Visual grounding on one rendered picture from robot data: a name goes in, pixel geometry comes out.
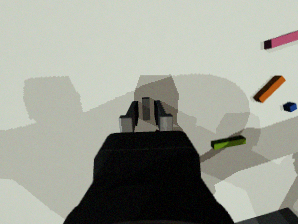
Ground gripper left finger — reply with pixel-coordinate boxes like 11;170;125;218
119;101;139;133

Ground pink rod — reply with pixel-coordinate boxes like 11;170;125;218
264;31;298;49

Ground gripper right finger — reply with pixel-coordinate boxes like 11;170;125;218
154;100;173;131

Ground grey rod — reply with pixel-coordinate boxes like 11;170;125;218
142;97;150;120

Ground small blue block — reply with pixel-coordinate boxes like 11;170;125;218
283;102;297;112

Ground lime green rod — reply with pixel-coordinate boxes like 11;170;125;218
211;135;246;150

